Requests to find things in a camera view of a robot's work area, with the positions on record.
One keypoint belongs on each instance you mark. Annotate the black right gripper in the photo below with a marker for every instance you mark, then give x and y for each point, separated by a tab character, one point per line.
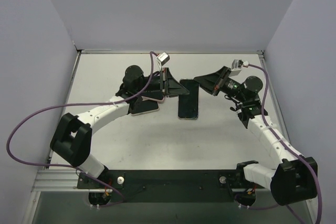
220	81

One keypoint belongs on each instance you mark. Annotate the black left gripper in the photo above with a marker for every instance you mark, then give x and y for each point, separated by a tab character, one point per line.
165	82

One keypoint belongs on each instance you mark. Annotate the clear phone case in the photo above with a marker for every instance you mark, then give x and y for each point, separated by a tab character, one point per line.
197	103

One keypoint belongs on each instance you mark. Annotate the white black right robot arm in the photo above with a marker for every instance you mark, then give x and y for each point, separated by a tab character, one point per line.
293	179

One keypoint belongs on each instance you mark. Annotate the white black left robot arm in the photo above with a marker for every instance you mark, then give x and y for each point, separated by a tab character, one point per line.
72	138

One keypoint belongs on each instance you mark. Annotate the phone in pink case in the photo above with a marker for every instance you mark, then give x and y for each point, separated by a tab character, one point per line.
156	96

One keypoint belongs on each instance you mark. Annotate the phone in beige case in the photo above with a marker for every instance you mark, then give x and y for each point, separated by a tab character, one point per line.
147	106

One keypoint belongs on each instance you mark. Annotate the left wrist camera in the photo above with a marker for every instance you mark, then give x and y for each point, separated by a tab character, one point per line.
163	58

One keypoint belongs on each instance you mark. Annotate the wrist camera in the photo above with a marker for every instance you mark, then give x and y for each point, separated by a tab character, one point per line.
163	58
237	67

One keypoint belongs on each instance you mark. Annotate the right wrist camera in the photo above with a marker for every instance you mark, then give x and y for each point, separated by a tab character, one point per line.
237	67

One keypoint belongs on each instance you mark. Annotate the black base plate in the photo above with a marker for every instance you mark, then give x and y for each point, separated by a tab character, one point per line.
165	186

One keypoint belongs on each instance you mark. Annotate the aluminium front rail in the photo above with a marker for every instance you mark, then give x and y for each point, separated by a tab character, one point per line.
55	180

